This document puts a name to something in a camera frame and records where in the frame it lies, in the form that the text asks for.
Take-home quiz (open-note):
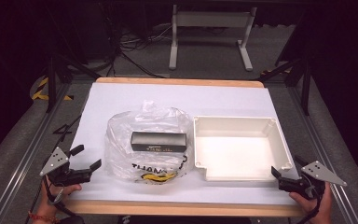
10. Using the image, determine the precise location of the aluminium rail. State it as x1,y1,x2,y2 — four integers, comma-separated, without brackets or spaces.
287,85,358,224
0,83,73,224

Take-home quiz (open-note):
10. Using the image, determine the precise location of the white plastic container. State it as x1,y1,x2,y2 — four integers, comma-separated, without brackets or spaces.
192,115,294,182

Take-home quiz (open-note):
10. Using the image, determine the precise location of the black rectangular box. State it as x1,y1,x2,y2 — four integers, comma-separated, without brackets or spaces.
130,131,188,154

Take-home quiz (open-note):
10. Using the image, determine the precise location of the white metal desk frame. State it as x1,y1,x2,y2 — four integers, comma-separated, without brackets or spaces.
168,4,258,72

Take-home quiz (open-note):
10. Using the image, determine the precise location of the person's right hand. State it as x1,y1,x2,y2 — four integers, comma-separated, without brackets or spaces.
288,189,334,224

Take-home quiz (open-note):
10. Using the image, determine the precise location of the white paper sheet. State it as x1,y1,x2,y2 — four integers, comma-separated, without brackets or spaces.
69,81,300,206

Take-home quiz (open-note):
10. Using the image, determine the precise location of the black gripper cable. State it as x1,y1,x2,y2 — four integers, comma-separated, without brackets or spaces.
297,181,325,224
42,175,77,217

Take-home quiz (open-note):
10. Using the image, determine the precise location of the black tripod stand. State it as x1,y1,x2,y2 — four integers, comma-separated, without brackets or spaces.
44,51,103,114
258,56,312,117

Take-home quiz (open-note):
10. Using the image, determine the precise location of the clear plastic bag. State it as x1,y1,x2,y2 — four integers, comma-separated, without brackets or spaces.
103,100,196,186

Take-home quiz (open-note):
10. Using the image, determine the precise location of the black tape mark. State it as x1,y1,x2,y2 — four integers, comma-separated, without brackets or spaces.
52,114,82,136

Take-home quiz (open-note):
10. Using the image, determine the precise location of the yellow black hazard tape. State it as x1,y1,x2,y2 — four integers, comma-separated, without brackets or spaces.
30,77,75,102

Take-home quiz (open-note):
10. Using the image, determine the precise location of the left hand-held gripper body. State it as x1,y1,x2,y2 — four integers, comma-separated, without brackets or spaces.
39,147,93,188

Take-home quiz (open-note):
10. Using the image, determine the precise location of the person's left hand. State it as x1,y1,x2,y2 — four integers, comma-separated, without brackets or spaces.
39,183,83,217

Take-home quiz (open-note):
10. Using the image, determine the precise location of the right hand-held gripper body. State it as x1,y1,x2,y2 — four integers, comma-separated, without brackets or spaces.
278,161,348,201

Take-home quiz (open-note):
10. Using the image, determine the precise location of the red bracelet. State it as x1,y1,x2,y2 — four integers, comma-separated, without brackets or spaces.
27,210,61,224

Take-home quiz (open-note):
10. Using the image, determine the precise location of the bundle of floor cables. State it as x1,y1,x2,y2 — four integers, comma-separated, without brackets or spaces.
103,18,173,78

